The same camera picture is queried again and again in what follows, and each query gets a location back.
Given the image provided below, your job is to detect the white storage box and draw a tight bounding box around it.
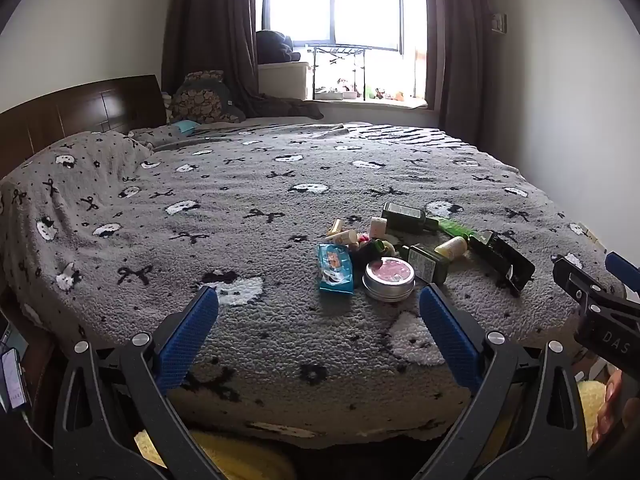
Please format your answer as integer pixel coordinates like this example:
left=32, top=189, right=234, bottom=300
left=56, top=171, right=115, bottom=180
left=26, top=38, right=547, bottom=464
left=258, top=61, right=309, bottom=100

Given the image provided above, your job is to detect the smartphone with cable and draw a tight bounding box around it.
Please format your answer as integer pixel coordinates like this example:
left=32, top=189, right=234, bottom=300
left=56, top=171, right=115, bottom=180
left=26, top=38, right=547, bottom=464
left=1, top=348, right=29, bottom=411

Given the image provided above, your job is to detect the cream cylindrical bottle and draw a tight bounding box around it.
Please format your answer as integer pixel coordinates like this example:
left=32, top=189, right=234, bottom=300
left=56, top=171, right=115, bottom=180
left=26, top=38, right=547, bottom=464
left=434, top=236, right=469, bottom=261

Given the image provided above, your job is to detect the small yellow tube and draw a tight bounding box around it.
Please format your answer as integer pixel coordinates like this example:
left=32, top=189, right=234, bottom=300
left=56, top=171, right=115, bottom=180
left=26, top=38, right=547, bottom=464
left=329, top=219, right=344, bottom=236

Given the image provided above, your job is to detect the bright bedroom window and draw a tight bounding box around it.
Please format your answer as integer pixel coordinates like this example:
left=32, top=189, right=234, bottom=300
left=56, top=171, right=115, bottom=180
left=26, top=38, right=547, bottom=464
left=257, top=0, right=428, bottom=108

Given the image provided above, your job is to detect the round tin pink label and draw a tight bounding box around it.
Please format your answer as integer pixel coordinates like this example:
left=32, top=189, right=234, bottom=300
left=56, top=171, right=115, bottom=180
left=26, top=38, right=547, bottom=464
left=362, top=257, right=416, bottom=304

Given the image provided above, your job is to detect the brown right curtain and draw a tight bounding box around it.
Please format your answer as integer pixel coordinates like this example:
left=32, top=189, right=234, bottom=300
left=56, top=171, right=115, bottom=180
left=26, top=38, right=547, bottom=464
left=425, top=0, right=490, bottom=144

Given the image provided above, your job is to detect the dark wooden headboard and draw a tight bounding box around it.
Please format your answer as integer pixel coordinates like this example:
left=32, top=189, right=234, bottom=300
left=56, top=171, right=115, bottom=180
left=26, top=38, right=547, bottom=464
left=0, top=75, right=166, bottom=176

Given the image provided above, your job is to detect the brown curtain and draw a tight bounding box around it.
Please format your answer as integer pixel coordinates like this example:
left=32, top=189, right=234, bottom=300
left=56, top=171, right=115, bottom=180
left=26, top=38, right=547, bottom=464
left=425, top=0, right=490, bottom=144
left=162, top=0, right=323, bottom=120

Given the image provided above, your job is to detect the green tube white cap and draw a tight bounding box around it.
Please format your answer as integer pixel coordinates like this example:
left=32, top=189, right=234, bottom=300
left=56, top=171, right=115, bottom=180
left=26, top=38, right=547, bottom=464
left=436, top=218, right=487, bottom=243

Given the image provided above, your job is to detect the black flat box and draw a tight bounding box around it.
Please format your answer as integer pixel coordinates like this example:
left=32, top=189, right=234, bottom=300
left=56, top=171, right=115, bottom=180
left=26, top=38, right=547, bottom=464
left=468, top=232, right=536, bottom=297

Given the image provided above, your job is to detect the white bandage roll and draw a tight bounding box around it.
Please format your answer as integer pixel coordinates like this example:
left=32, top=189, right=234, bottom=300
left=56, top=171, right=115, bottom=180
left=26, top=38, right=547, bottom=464
left=369, top=217, right=387, bottom=238

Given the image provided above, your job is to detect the cream small tube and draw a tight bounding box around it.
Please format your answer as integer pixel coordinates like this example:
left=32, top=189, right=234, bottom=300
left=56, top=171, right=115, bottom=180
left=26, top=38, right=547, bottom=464
left=326, top=230, right=358, bottom=245

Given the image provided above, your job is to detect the colourful chenille scrunchie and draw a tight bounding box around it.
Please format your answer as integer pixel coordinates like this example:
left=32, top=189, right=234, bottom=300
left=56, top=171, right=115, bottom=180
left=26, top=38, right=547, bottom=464
left=349, top=238, right=396, bottom=268

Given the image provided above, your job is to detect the brown left curtain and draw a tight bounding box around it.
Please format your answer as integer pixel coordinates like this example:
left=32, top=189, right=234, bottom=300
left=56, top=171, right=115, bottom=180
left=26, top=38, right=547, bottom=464
left=162, top=0, right=323, bottom=120

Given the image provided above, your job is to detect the dark green square bottle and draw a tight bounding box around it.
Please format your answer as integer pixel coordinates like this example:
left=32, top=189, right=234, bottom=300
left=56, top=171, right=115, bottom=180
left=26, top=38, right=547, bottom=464
left=399, top=244, right=450, bottom=286

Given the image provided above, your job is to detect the blue snack packet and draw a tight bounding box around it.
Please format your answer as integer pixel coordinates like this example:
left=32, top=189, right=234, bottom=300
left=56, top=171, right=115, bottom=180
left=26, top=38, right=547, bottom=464
left=317, top=243, right=354, bottom=295

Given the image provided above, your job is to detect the dark clothes pile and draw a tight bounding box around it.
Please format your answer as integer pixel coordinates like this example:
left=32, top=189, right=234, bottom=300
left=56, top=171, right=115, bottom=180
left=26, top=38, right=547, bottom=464
left=256, top=30, right=300, bottom=65

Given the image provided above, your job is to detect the wall light switch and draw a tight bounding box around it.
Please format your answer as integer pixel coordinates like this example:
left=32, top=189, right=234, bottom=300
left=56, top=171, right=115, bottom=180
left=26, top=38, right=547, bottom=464
left=490, top=13, right=508, bottom=35

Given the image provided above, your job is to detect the patterned dark cushion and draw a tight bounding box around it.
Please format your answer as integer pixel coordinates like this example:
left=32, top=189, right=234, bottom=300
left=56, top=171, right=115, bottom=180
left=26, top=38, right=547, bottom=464
left=170, top=70, right=246, bottom=124

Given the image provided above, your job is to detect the person right hand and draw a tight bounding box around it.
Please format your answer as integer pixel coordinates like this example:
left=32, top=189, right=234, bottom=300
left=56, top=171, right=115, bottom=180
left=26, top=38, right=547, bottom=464
left=591, top=370, right=639, bottom=444

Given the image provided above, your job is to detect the grey patterned fleece bed blanket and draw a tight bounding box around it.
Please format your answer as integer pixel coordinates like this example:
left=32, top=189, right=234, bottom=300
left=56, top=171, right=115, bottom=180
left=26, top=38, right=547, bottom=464
left=1, top=124, right=625, bottom=448

